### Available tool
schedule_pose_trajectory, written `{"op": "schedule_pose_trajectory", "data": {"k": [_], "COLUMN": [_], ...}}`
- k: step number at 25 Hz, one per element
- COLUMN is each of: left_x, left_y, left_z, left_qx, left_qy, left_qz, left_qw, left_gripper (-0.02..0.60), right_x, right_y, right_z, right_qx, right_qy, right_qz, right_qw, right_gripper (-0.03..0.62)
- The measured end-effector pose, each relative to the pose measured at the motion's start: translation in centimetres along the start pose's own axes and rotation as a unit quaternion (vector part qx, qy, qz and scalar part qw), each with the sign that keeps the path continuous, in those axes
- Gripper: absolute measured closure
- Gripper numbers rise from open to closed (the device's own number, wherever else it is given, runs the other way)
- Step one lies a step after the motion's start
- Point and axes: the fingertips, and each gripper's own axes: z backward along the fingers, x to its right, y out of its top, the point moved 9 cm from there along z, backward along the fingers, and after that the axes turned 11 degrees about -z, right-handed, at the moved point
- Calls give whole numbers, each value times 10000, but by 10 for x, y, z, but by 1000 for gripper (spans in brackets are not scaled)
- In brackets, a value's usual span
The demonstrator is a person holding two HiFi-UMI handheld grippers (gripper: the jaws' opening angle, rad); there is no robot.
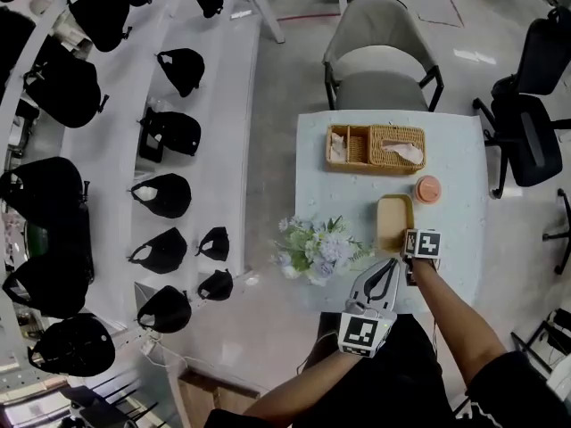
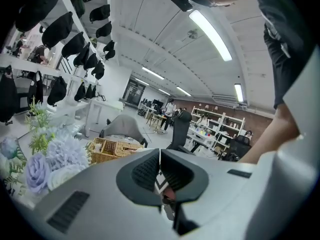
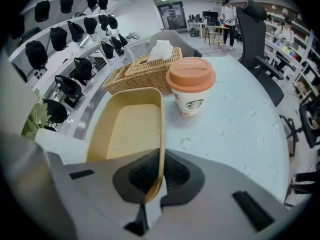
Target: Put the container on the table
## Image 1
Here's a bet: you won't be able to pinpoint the white metal shelf rack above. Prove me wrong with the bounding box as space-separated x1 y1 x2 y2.
0 0 264 428

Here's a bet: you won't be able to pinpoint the black metal stand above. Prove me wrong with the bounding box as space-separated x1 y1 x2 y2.
510 308 571 378

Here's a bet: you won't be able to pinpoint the person's left forearm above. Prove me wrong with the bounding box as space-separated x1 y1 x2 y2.
243 350 365 428

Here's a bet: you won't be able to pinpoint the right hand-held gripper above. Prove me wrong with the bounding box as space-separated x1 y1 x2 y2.
402 227 443 287

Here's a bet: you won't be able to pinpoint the pale flower bouquet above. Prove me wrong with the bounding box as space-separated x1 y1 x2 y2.
267 214 376 287

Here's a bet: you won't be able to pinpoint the plain white table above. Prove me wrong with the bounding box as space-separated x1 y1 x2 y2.
229 0 349 44

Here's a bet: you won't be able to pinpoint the folded beige napkins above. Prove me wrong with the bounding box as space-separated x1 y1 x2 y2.
329 132 347 162

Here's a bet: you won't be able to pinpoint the wicker basket organizer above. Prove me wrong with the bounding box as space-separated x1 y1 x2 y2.
325 123 427 177

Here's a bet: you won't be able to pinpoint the beige tissue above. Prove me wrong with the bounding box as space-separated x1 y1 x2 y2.
381 143 424 165

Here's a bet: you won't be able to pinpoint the brown wooden box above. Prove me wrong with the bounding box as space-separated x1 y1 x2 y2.
178 366 262 428

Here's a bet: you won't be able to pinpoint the white speckled table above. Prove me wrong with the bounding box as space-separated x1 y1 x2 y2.
294 110 487 316

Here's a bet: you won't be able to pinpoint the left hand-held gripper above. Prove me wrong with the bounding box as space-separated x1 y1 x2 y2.
337 256 401 358

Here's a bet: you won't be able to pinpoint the beige rectangular plastic tray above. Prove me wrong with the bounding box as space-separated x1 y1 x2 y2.
376 193 415 254

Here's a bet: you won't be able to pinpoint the pink lidded cup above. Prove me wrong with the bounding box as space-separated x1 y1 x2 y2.
413 175 443 205

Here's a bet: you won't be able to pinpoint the black office chair with headrest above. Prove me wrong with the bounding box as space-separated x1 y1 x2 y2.
472 6 571 200

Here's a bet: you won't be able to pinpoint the black mesh office chair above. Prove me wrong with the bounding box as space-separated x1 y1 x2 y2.
542 188 571 276

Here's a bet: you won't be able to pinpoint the person's right forearm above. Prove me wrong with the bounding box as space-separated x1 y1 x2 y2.
408 259 509 394

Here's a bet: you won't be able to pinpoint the grey upholstered chair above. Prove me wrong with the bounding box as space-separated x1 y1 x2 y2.
322 0 445 111

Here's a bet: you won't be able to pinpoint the person's black clothing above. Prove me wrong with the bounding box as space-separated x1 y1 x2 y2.
204 312 571 428

